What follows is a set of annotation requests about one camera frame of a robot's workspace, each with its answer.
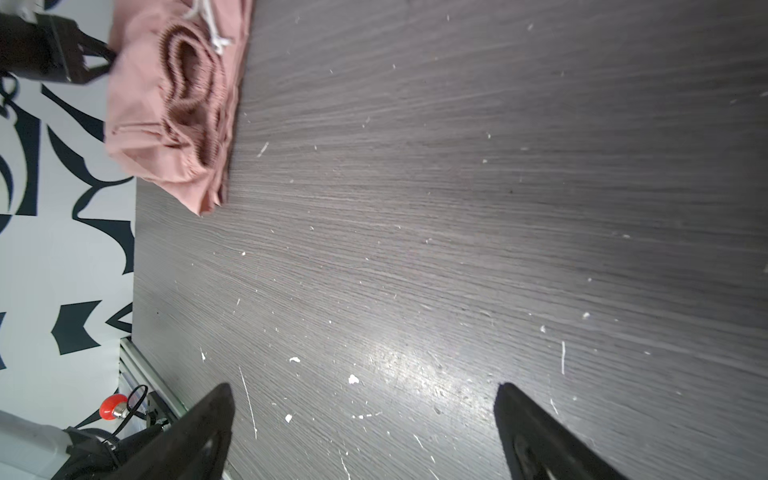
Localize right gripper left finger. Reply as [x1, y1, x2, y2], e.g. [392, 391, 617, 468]
[116, 383, 235, 480]

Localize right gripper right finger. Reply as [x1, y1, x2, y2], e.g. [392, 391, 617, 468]
[493, 383, 626, 480]

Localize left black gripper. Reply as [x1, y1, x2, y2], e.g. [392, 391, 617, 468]
[1, 13, 116, 84]

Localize pink shorts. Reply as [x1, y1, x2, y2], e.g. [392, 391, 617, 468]
[104, 1, 254, 215]

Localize red emergency stop button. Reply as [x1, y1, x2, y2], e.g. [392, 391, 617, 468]
[99, 393, 129, 421]

